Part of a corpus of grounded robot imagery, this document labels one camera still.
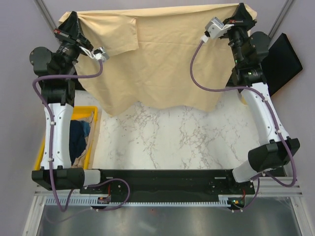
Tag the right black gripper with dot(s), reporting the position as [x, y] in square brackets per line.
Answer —
[242, 18]

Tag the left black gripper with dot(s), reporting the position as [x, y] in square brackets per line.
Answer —
[69, 31]

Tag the cream yellow t-shirt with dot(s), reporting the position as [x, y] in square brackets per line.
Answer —
[154, 57]

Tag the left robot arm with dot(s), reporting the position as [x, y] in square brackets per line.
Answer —
[55, 87]

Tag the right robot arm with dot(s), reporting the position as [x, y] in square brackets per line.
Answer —
[276, 147]

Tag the black flat panel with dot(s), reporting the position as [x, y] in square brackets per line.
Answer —
[281, 65]

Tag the yellow ceramic mug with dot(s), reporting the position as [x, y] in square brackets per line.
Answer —
[242, 99]

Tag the yellow plastic bin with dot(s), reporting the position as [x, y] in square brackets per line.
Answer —
[41, 157]

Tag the navy blue t-shirt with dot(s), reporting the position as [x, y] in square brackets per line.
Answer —
[78, 132]

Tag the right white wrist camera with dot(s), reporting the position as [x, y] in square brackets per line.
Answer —
[215, 29]

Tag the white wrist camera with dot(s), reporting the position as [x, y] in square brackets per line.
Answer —
[97, 54]
[215, 29]

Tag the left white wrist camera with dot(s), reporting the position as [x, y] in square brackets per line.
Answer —
[97, 54]

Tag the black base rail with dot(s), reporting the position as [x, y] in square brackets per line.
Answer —
[169, 186]

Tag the white slotted cable duct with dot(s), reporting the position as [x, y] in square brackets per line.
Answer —
[79, 201]

